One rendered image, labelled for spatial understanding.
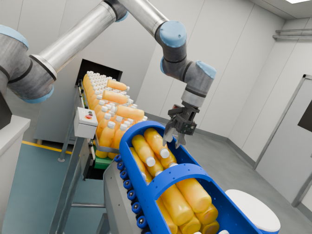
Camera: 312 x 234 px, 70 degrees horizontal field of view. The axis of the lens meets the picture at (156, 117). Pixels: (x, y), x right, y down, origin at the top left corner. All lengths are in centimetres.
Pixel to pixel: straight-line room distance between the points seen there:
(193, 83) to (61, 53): 62
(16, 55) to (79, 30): 33
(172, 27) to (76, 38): 52
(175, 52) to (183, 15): 467
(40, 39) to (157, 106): 294
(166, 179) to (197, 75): 40
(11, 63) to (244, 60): 561
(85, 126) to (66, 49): 40
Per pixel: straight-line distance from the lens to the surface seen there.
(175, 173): 79
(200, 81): 87
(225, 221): 92
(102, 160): 134
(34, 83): 109
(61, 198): 162
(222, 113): 621
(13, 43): 102
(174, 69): 90
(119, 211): 108
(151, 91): 545
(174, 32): 81
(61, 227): 204
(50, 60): 113
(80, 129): 127
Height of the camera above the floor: 155
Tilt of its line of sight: 15 degrees down
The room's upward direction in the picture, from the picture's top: 21 degrees clockwise
